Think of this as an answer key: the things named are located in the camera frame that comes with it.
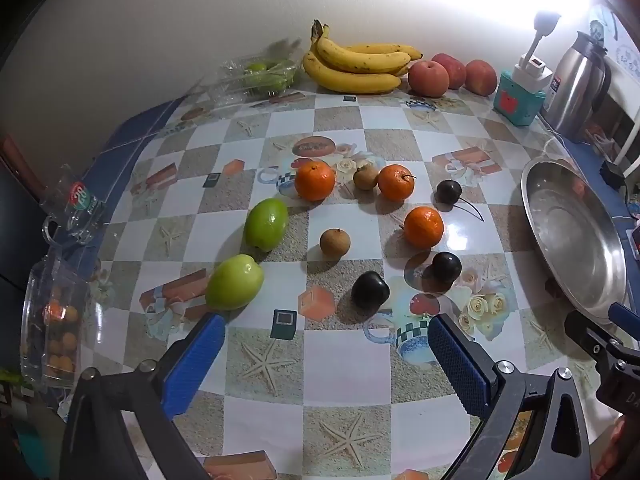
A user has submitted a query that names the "checked printed tablecloth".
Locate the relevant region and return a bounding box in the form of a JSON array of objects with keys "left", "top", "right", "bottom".
[{"left": 75, "top": 87, "right": 640, "bottom": 480}]

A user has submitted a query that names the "stainless steel bowl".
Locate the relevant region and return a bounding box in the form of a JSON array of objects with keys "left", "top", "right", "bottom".
[{"left": 520, "top": 157, "right": 628, "bottom": 326}]

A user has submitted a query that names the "brown kiwi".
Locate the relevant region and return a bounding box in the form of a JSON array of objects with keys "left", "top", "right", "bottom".
[{"left": 353, "top": 164, "right": 379, "bottom": 191}]

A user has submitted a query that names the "clear plastic clamshell box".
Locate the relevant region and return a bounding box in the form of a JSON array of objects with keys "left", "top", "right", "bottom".
[{"left": 187, "top": 52, "right": 303, "bottom": 106}]

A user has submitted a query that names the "person's right hand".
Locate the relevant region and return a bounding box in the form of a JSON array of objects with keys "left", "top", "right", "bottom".
[{"left": 594, "top": 412, "right": 638, "bottom": 480}]

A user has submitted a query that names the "dark plum with long stem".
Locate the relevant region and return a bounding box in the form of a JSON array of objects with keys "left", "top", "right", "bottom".
[{"left": 436, "top": 179, "right": 485, "bottom": 222}]

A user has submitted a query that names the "thin white cable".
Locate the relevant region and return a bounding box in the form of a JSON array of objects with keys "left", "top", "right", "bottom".
[{"left": 542, "top": 130, "right": 566, "bottom": 158}]

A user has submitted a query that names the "orange mandarin with stem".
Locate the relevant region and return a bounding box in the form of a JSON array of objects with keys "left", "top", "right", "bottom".
[{"left": 377, "top": 164, "right": 417, "bottom": 203}]

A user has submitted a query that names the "yellow banana bunch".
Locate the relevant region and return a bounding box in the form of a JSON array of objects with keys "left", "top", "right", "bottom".
[{"left": 301, "top": 19, "right": 425, "bottom": 95}]

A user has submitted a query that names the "printed wall sheet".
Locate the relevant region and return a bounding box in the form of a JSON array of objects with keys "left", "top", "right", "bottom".
[{"left": 590, "top": 0, "right": 640, "bottom": 78}]

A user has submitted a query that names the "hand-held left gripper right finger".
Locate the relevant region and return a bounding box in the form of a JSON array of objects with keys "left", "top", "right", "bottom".
[{"left": 427, "top": 312, "right": 593, "bottom": 480}]

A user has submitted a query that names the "teal plastic box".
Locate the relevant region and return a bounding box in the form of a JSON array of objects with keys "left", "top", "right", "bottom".
[{"left": 493, "top": 71, "right": 547, "bottom": 127}]

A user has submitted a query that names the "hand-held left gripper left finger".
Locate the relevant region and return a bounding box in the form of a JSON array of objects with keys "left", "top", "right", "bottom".
[{"left": 59, "top": 312, "right": 228, "bottom": 480}]

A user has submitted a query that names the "pile of small kumquats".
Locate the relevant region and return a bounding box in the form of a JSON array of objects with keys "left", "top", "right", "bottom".
[{"left": 30, "top": 285, "right": 81, "bottom": 381}]

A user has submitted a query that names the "glass mug with round label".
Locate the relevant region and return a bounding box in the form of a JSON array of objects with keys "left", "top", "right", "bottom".
[{"left": 41, "top": 162, "right": 108, "bottom": 246}]

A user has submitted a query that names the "large red apple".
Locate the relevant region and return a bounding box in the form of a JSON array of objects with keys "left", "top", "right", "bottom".
[{"left": 407, "top": 60, "right": 451, "bottom": 98}]

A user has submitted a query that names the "green mango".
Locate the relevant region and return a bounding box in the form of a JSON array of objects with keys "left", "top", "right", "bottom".
[{"left": 243, "top": 197, "right": 290, "bottom": 253}]

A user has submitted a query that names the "stainless steel thermos jug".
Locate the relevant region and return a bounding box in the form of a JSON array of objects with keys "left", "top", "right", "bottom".
[{"left": 542, "top": 31, "right": 613, "bottom": 141}]

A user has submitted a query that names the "dark red apple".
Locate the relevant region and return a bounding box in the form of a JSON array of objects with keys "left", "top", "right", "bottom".
[{"left": 431, "top": 53, "right": 468, "bottom": 91}]

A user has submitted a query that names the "clear plastic fruit box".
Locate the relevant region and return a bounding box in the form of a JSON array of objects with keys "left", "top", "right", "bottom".
[{"left": 20, "top": 260, "right": 101, "bottom": 391}]

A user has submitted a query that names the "black power adapter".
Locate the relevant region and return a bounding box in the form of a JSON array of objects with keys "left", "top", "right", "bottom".
[{"left": 600, "top": 160, "right": 626, "bottom": 186}]

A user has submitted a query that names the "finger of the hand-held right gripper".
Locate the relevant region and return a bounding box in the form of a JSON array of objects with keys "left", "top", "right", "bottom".
[
  {"left": 609, "top": 304, "right": 640, "bottom": 331},
  {"left": 565, "top": 310, "right": 628, "bottom": 366}
]

